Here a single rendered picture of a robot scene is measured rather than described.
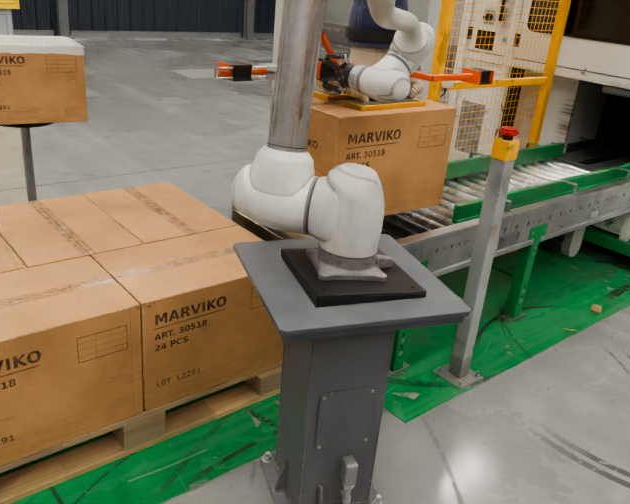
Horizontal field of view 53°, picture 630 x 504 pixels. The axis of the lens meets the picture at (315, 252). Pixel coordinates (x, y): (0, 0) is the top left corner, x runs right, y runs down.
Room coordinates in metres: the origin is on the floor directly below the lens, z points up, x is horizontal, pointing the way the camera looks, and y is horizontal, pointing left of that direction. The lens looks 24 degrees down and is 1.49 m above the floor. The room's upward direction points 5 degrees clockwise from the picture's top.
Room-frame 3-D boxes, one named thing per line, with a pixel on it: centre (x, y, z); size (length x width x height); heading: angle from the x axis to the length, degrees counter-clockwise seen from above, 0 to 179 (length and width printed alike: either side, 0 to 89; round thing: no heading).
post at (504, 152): (2.23, -0.64, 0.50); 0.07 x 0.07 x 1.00; 41
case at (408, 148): (2.46, -0.14, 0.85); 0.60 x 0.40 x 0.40; 129
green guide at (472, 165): (3.43, -0.85, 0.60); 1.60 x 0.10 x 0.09; 131
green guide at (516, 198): (3.03, -1.20, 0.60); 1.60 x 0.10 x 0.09; 131
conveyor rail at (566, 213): (2.75, -0.97, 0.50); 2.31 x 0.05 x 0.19; 131
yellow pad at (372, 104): (2.39, -0.21, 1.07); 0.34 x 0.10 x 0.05; 131
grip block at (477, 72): (2.46, -0.55, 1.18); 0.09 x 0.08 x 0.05; 41
